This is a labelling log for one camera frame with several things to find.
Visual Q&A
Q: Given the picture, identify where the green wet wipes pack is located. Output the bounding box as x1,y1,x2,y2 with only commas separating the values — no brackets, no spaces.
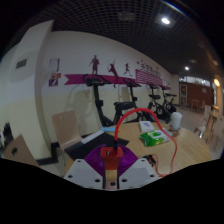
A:
139,129,171,147

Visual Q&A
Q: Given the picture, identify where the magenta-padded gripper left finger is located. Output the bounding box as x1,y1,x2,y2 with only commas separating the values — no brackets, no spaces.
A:
63,143,108,191

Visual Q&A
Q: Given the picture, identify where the black cable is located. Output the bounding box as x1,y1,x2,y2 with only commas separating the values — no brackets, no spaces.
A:
143,154,158,167

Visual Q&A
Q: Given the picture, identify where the white wall poster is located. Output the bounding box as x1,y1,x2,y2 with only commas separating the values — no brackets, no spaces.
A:
49,58,60,73

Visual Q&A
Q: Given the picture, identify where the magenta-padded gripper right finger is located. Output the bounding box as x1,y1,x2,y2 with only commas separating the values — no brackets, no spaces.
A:
116,143,160,191

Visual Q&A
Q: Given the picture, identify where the plain wooden chair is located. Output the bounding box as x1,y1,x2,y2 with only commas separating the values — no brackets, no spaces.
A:
51,109,83,151

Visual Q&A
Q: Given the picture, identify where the small white box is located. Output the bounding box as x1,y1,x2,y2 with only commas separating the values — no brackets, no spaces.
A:
138,120,155,133

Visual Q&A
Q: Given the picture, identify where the purple wall poster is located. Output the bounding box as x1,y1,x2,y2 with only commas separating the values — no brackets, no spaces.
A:
48,74,58,87

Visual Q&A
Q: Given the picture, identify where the grey wall vent grille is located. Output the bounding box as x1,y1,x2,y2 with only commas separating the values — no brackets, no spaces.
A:
15,58,28,70

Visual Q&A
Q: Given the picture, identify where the blue and orange pen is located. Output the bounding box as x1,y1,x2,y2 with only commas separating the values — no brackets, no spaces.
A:
101,125,116,132

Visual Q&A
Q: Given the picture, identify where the white cup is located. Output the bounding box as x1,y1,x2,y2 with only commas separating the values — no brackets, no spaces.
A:
169,111,183,131

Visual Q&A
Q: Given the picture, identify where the wooden chair with handle hole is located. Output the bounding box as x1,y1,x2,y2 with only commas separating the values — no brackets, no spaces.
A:
3,134,40,168

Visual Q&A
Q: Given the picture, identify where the black chairs stack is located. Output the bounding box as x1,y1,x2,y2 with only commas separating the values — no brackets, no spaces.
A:
0,122,14,148

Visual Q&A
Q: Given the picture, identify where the red charging cable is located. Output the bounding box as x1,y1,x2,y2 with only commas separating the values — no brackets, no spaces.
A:
114,107,179,178

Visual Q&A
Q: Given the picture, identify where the wooden tables and chairs group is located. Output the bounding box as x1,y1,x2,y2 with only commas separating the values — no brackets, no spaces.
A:
193,104,224,151

